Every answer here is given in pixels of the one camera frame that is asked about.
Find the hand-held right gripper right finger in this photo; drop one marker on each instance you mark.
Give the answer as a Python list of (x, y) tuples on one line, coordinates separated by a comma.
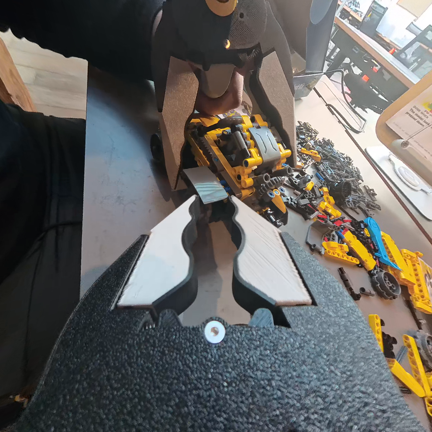
[(270, 266)]

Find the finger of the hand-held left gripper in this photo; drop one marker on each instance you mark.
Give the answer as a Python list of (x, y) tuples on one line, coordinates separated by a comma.
[(273, 101), (177, 111)]

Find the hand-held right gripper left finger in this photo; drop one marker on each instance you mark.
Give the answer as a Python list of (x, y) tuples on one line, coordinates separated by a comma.
[(162, 263)]

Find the yellow toy brick vehicle model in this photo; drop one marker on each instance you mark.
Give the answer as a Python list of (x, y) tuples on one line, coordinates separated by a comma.
[(263, 141)]

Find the person's left forearm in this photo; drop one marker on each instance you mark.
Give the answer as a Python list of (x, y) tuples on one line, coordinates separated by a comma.
[(84, 33)]

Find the grey desk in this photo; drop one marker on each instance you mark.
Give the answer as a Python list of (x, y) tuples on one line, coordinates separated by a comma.
[(128, 168)]

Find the wooden-edged desk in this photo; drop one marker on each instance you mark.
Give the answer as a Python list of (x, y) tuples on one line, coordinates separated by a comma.
[(371, 44)]

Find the person's left hand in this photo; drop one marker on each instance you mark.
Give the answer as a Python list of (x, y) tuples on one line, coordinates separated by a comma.
[(219, 104)]

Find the dark printed cardboard box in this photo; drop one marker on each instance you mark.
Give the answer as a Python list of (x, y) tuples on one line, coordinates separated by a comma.
[(303, 86)]

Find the dark grey upright stand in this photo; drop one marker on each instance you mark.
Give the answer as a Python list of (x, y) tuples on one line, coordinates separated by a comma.
[(320, 33)]

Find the pile of loose toy bricks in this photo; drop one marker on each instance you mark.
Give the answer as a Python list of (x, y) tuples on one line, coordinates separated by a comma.
[(337, 158)]

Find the black office chair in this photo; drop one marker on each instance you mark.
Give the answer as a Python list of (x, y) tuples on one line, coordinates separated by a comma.
[(364, 91)]

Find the black toy wheel rim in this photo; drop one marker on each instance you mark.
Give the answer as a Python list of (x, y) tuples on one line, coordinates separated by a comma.
[(341, 190)]

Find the blue brick separator tool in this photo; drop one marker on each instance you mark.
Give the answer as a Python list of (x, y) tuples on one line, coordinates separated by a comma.
[(374, 233)]

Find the black toy tyre wheel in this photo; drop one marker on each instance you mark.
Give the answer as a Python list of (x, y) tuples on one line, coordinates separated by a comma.
[(384, 283)]

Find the yellow brick beam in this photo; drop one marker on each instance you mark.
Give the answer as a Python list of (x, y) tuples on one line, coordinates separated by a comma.
[(405, 379), (375, 332), (416, 364)]

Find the wooden-framed instruction board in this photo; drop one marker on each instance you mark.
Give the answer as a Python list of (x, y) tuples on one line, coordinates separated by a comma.
[(410, 114)]

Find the person's black-clothed body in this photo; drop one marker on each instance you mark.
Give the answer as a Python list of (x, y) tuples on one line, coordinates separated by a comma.
[(33, 202)]

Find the white stand base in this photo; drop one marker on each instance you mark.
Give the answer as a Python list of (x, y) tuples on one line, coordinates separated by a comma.
[(398, 182)]

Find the wooden furniture panel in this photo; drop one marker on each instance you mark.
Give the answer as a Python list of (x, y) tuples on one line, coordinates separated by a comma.
[(13, 77)]

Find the grey toy wheel hub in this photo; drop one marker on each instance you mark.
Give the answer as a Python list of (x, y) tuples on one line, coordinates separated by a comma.
[(424, 344)]

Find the yellow brick frame assembly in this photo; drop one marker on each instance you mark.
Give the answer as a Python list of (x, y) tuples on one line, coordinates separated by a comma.
[(410, 270)]

